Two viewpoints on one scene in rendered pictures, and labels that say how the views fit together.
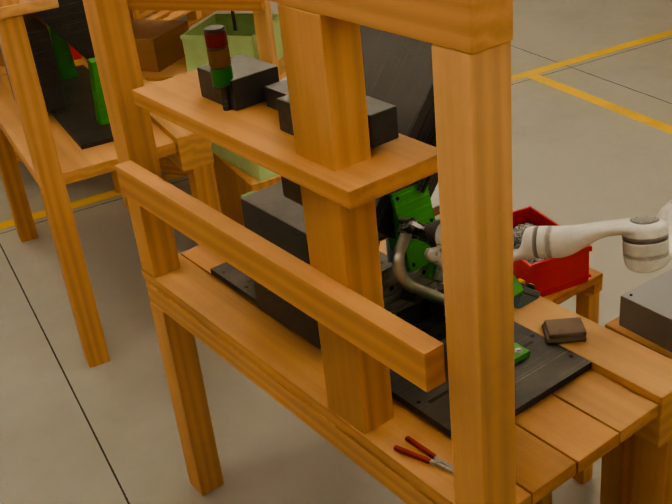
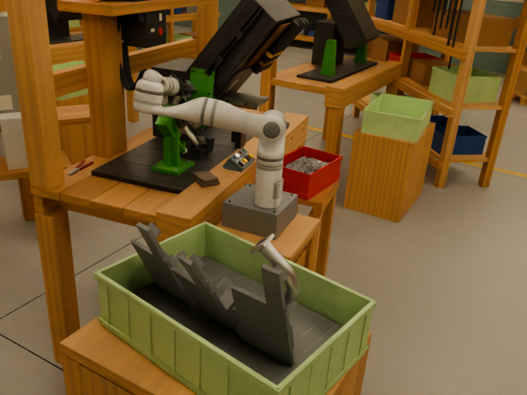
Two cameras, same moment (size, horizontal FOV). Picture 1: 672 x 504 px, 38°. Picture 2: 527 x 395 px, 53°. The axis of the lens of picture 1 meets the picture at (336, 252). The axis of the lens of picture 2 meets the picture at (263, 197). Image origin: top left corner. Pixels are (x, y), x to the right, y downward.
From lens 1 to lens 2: 2.54 m
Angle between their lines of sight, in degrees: 47
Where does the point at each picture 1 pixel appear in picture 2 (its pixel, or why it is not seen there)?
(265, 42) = (459, 81)
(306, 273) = not seen: hidden behind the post
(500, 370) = (29, 97)
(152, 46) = (424, 70)
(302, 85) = not seen: outside the picture
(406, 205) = (197, 77)
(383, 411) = (103, 150)
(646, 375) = (176, 205)
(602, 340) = (207, 191)
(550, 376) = (160, 182)
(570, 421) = (126, 195)
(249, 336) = not seen: hidden behind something
